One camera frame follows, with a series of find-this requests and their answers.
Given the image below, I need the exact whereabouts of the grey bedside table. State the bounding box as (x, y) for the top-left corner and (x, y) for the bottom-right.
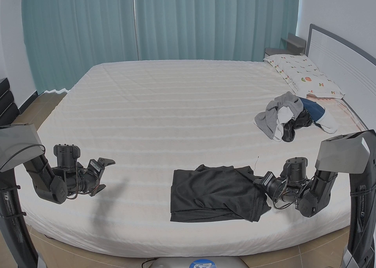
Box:
(264, 33), (307, 57)

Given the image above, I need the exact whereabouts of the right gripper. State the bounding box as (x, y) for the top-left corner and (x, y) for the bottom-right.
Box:
(254, 172), (283, 200)

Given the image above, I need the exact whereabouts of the blue-green curtain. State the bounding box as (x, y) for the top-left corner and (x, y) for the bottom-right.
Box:
(22, 0), (140, 91)
(134, 0), (300, 62)

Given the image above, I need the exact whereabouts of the bed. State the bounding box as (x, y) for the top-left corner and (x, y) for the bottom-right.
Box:
(19, 23), (376, 258)

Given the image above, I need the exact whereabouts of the black T-shirt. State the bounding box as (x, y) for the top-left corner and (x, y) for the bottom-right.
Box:
(170, 165), (271, 223)

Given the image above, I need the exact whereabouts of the white printed pillow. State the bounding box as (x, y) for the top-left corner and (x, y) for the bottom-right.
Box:
(263, 54), (345, 99)

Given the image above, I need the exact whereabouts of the black chest of drawers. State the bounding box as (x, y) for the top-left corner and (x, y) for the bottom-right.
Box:
(0, 77), (20, 126)

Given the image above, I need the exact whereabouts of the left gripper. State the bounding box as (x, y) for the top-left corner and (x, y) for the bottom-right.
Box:
(78, 157), (116, 197)

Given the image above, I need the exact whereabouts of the pile of clothes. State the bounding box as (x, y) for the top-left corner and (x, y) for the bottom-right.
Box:
(254, 91), (338, 143)

